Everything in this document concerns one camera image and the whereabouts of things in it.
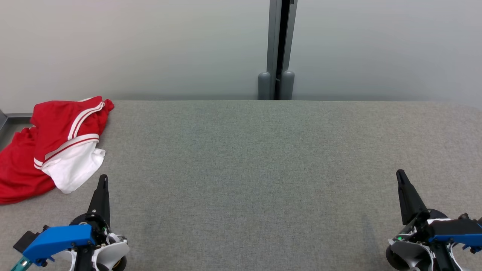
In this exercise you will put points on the grey double partition post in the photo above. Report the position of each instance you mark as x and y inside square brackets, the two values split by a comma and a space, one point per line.
[276, 45]

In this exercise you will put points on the red shorts with white panels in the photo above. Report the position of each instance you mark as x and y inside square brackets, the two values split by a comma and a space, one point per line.
[19, 173]

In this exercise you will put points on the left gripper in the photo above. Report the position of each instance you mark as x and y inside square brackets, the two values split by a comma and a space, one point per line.
[96, 222]

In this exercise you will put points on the red shorts with white stripes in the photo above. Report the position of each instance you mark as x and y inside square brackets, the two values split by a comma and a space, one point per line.
[60, 124]

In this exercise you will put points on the grey wall base rail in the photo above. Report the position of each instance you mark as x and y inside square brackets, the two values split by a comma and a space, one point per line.
[17, 116]

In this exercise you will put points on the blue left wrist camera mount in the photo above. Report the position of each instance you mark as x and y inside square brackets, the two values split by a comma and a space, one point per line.
[56, 239]

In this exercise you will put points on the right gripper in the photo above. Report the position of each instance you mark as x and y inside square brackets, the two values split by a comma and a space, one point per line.
[423, 226]

